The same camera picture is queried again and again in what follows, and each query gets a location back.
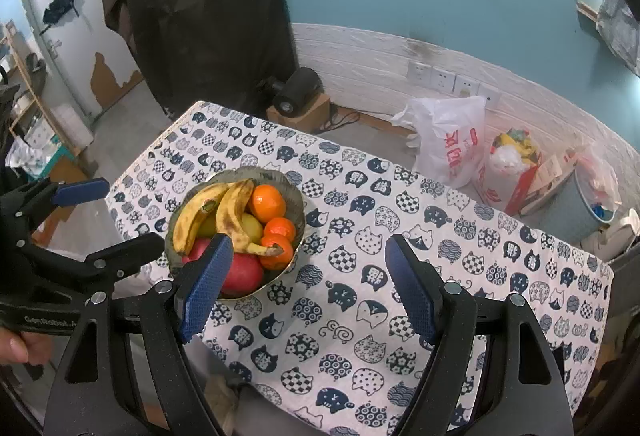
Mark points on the white patterned cloth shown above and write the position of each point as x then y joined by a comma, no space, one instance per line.
30,156

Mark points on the white peeling door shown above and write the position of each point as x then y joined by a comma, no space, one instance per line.
75,61

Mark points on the grey tarp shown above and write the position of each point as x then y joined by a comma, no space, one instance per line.
622,31

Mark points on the small cardboard box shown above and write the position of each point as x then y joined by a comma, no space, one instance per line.
312,111

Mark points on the spotted brown banana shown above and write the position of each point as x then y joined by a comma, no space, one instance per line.
232,211

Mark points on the person's left hand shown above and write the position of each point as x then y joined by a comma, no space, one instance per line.
12,348

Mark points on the black cylindrical speaker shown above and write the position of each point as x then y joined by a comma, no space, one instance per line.
297,91

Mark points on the yellow banana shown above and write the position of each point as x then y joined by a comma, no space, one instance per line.
192,221

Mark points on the large orange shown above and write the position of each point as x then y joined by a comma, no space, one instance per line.
267,201

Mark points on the cat-print tablecloth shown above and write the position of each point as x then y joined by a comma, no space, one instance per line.
350,216

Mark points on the red bag of trash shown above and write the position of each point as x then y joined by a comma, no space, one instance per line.
515,188

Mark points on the wooden strip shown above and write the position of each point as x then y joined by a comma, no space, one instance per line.
587,11

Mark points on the green glass plate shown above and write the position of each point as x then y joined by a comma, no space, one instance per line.
287,191

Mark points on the white storage box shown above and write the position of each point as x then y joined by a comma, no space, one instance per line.
67,118

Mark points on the wooden shelf rack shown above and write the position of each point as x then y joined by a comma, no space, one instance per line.
20,61

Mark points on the black folded umbrella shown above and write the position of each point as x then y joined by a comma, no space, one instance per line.
60,6

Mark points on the white plastic bag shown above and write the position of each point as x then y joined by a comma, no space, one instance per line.
445,141

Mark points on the white wall socket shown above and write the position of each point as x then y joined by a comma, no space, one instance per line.
489,95
417,71
465,87
442,78

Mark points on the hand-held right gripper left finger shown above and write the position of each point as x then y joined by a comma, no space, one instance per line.
205,288

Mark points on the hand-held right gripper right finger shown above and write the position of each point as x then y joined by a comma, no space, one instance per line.
412,288

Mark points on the grey-blue trash bin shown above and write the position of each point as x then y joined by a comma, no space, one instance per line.
575,211

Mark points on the yellow-green apple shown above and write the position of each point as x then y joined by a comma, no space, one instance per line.
207,228
252,226

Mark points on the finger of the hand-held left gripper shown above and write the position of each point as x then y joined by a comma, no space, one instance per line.
80,192
115,263

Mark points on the red apple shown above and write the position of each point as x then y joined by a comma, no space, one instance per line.
245,273
197,252

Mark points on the small tangerine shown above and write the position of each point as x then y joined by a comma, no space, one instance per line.
277,256
281,228

